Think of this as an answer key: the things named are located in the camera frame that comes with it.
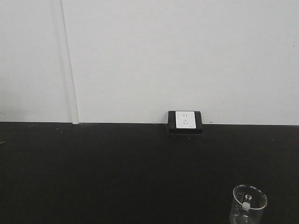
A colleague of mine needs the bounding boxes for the clear glass beaker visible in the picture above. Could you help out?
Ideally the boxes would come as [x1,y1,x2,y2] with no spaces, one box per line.
[229,184,268,224]

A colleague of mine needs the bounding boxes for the white wall power socket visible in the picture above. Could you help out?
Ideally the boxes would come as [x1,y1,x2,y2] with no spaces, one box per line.
[168,111,203,134]

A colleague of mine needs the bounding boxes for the white wall trim strip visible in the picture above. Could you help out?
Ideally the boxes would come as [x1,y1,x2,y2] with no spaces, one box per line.
[59,0,79,125]

